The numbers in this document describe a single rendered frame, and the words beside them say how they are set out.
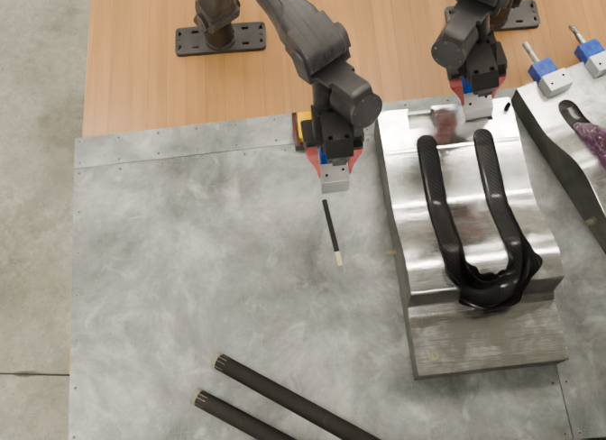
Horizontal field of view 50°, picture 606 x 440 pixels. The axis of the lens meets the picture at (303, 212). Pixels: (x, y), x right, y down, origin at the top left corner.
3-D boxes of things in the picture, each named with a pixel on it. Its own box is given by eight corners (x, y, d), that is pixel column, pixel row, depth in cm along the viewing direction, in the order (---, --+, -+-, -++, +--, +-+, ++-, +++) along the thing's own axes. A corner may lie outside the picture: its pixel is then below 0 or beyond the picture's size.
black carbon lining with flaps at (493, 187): (411, 141, 125) (417, 116, 116) (493, 132, 125) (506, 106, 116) (444, 318, 113) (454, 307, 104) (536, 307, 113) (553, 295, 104)
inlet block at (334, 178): (313, 129, 122) (313, 116, 117) (339, 126, 123) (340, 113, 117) (321, 194, 118) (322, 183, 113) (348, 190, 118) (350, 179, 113)
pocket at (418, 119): (403, 117, 129) (405, 108, 125) (429, 114, 129) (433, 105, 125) (407, 138, 127) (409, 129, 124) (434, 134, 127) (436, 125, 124)
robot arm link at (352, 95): (394, 107, 100) (380, 45, 91) (351, 139, 98) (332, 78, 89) (350, 77, 107) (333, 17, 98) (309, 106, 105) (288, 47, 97)
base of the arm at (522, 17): (551, 4, 134) (545, -23, 136) (454, 12, 134) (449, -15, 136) (539, 28, 141) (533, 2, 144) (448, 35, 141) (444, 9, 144)
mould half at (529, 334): (373, 133, 134) (378, 99, 121) (499, 119, 134) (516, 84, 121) (414, 380, 116) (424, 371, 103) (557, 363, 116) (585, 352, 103)
